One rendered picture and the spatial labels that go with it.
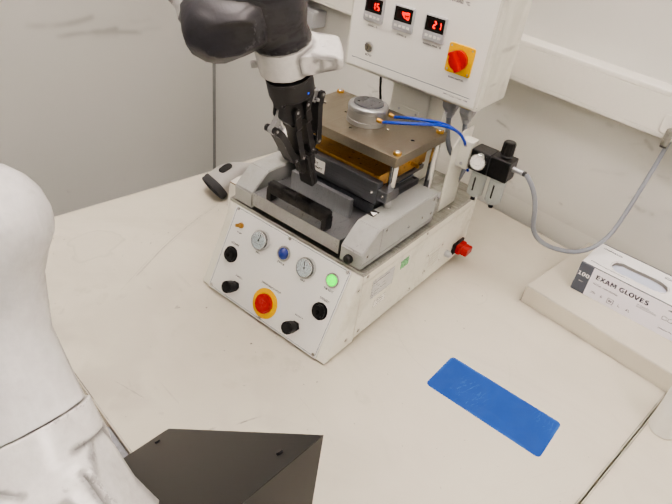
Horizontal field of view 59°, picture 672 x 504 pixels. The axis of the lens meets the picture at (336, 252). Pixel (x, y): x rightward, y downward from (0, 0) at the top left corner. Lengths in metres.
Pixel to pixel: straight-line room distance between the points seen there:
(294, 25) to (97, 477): 0.61
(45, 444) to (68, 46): 1.87
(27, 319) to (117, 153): 1.98
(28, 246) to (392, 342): 0.78
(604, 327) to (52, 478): 1.07
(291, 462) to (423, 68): 0.85
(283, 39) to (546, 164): 0.94
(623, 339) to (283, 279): 0.70
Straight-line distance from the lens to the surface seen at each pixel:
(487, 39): 1.17
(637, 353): 1.33
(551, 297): 1.37
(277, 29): 0.87
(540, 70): 1.55
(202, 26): 0.84
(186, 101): 2.65
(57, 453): 0.64
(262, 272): 1.18
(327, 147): 1.18
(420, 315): 1.28
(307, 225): 1.10
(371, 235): 1.05
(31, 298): 0.63
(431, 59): 1.23
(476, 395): 1.15
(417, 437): 1.06
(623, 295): 1.39
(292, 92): 0.93
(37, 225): 0.60
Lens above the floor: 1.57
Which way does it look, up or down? 36 degrees down
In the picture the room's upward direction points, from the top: 8 degrees clockwise
